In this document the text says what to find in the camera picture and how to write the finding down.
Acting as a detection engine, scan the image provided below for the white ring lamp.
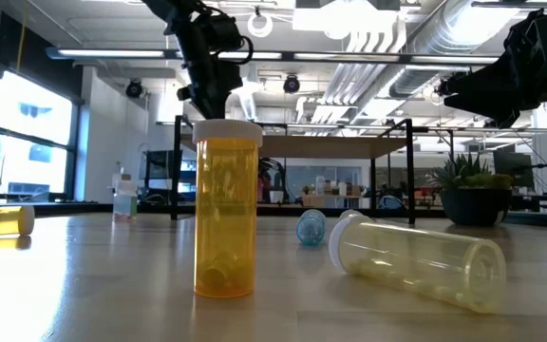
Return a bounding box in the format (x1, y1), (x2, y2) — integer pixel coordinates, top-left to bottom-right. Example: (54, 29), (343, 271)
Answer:
(246, 10), (275, 40)

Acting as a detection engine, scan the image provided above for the large window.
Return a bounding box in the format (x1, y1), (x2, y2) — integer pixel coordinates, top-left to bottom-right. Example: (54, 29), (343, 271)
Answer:
(0, 70), (83, 200)

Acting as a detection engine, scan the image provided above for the blue pill bottle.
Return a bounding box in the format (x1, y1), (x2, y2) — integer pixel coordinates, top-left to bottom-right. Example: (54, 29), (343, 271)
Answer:
(295, 208), (329, 248)

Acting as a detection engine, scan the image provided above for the black computer monitor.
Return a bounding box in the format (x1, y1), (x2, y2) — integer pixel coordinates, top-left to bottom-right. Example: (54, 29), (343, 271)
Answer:
(493, 151), (537, 190)
(141, 149), (183, 194)

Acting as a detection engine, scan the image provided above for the long ceiling light bar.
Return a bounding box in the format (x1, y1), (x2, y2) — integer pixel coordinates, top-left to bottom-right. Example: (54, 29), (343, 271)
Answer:
(45, 46), (502, 67)

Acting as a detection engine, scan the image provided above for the silver ventilation duct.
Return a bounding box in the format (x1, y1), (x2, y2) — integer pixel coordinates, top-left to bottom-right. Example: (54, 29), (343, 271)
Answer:
(387, 0), (521, 99)

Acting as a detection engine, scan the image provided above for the pale yellow pill bottle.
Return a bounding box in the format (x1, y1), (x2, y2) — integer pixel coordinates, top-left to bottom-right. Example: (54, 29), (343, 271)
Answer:
(328, 214), (508, 315)
(338, 208), (374, 224)

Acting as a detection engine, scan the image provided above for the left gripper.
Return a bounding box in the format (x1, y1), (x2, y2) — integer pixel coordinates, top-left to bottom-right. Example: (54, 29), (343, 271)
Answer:
(172, 9), (255, 121)

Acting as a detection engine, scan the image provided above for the person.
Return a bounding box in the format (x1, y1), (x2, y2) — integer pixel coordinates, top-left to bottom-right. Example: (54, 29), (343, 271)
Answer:
(256, 173), (269, 203)

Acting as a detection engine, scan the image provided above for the clear pill bottle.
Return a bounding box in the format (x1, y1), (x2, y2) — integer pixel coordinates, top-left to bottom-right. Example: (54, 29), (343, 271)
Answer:
(111, 179), (139, 223)

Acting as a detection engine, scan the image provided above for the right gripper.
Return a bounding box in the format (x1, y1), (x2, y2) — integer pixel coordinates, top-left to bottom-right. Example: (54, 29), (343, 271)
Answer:
(443, 0), (547, 130)

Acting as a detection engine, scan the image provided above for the potted succulent plant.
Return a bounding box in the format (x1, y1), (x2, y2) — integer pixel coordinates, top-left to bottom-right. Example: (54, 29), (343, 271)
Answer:
(427, 151), (516, 227)

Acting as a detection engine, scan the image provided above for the black metal table frame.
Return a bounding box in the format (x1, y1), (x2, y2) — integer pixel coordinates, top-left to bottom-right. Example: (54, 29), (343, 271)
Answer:
(0, 201), (547, 230)

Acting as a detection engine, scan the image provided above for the cluttered background table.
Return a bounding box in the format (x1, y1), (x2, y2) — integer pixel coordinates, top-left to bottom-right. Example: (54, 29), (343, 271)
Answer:
(300, 175), (372, 209)

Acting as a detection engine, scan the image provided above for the yellow cable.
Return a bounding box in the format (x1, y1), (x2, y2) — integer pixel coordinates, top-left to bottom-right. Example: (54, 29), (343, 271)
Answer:
(15, 0), (29, 73)

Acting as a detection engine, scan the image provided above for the black ceiling spotlight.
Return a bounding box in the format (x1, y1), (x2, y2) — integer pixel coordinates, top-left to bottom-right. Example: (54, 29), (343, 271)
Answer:
(282, 73), (302, 95)
(124, 79), (144, 100)
(436, 70), (456, 96)

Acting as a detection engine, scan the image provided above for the wooden shelf with black frame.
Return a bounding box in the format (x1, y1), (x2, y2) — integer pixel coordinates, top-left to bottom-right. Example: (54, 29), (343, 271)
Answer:
(171, 115), (417, 226)

